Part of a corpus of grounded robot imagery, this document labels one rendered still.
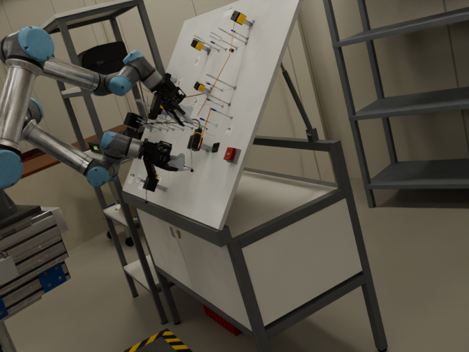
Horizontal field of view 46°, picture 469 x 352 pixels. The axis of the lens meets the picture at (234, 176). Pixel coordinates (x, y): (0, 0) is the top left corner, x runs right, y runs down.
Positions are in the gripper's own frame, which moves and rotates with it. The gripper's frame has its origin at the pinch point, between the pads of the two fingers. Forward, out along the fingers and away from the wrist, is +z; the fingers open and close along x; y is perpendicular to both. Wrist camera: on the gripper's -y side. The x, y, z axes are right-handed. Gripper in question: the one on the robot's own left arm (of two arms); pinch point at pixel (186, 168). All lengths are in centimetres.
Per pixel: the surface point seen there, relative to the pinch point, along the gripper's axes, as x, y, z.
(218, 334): 14, -107, 48
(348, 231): -7, -2, 72
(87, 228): 221, -249, -52
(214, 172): -5.0, 5.8, 10.4
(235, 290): -32, -27, 32
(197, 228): -19.3, -12.6, 10.4
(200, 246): -9.8, -29.5, 15.9
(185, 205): -3.6, -15.4, 4.5
